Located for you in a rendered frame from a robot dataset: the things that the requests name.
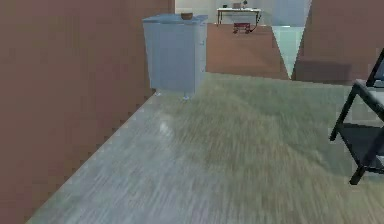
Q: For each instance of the grey-blue chest of drawers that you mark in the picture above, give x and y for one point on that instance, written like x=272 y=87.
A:
x=173 y=56

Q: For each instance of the white table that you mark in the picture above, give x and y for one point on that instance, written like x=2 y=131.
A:
x=238 y=12

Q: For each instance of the brown box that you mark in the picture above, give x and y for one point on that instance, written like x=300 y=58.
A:
x=237 y=5

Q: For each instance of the brown bowl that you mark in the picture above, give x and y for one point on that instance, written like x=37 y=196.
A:
x=186 y=15

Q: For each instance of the red toy cart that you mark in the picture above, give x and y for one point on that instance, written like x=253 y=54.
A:
x=242 y=27

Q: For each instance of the black laptop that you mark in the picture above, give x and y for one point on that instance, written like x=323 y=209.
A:
x=377 y=71

